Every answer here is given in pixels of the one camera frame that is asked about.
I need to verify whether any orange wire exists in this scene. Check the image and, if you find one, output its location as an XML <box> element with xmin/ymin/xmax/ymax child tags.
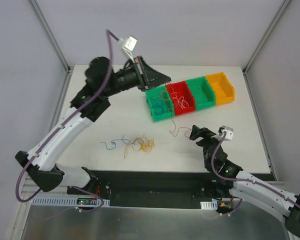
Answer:
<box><xmin>158</xmin><ymin>81</ymin><xmax>193</xmax><ymax>137</ymax></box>

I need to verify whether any white wire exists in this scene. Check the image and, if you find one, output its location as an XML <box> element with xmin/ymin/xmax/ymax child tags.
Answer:
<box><xmin>171</xmin><ymin>91</ymin><xmax>191</xmax><ymax>110</ymax></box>

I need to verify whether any coloured wire bundle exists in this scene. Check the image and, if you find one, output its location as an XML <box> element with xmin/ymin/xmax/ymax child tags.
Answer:
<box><xmin>123</xmin><ymin>134</ymin><xmax>156</xmax><ymax>160</ymax></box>

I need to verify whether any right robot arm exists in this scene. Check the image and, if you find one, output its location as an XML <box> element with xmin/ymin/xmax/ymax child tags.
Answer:
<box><xmin>189</xmin><ymin>125</ymin><xmax>300</xmax><ymax>239</ymax></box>

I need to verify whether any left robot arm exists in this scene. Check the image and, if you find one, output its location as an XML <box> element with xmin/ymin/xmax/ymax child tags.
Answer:
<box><xmin>15</xmin><ymin>56</ymin><xmax>172</xmax><ymax>195</ymax></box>

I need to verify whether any near green bin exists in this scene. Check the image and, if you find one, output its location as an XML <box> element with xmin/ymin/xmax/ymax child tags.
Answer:
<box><xmin>145</xmin><ymin>86</ymin><xmax>175</xmax><ymax>122</ymax></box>

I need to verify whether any green bin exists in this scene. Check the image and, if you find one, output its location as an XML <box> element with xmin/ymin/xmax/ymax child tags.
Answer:
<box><xmin>185</xmin><ymin>76</ymin><xmax>216</xmax><ymax>111</ymax></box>
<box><xmin>145</xmin><ymin>86</ymin><xmax>175</xmax><ymax>122</ymax></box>

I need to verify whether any red bin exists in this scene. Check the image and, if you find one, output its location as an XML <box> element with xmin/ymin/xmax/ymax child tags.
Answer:
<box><xmin>165</xmin><ymin>81</ymin><xmax>196</xmax><ymax>116</ymax></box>

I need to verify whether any far green bin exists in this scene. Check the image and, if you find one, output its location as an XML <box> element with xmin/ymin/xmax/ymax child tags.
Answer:
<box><xmin>185</xmin><ymin>76</ymin><xmax>216</xmax><ymax>111</ymax></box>

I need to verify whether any yellow bin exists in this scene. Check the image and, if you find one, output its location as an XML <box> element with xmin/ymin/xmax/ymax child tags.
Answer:
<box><xmin>205</xmin><ymin>72</ymin><xmax>235</xmax><ymax>105</ymax></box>

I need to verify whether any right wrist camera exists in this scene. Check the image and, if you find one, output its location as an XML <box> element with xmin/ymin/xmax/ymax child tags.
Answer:
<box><xmin>212</xmin><ymin>125</ymin><xmax>234</xmax><ymax>141</ymax></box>

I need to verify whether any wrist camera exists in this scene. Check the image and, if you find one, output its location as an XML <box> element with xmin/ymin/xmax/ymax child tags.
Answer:
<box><xmin>212</xmin><ymin>125</ymin><xmax>234</xmax><ymax>141</ymax></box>
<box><xmin>119</xmin><ymin>35</ymin><xmax>138</xmax><ymax>62</ymax></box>

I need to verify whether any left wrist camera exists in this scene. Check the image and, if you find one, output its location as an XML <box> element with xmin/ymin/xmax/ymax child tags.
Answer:
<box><xmin>119</xmin><ymin>35</ymin><xmax>138</xmax><ymax>62</ymax></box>

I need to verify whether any right white cable duct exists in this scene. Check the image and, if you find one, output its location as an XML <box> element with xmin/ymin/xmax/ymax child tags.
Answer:
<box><xmin>200</xmin><ymin>200</ymin><xmax>218</xmax><ymax>211</ymax></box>

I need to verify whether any white cable duct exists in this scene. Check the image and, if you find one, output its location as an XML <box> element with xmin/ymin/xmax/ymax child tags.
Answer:
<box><xmin>31</xmin><ymin>196</ymin><xmax>110</xmax><ymax>208</ymax></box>
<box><xmin>200</xmin><ymin>200</ymin><xmax>218</xmax><ymax>211</ymax></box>

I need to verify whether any left aluminium frame post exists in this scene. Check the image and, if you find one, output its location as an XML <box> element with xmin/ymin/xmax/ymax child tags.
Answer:
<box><xmin>27</xmin><ymin>0</ymin><xmax>72</xmax><ymax>73</ymax></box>

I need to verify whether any aluminium frame post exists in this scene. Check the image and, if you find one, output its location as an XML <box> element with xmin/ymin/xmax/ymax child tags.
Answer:
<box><xmin>27</xmin><ymin>0</ymin><xmax>72</xmax><ymax>73</ymax></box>
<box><xmin>242</xmin><ymin>0</ymin><xmax>293</xmax><ymax>76</ymax></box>

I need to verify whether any right aluminium frame post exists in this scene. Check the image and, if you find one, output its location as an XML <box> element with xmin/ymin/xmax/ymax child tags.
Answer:
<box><xmin>242</xmin><ymin>0</ymin><xmax>293</xmax><ymax>76</ymax></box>

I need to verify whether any left white cable duct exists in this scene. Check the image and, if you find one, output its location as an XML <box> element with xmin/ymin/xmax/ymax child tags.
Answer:
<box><xmin>31</xmin><ymin>196</ymin><xmax>110</xmax><ymax>208</ymax></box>

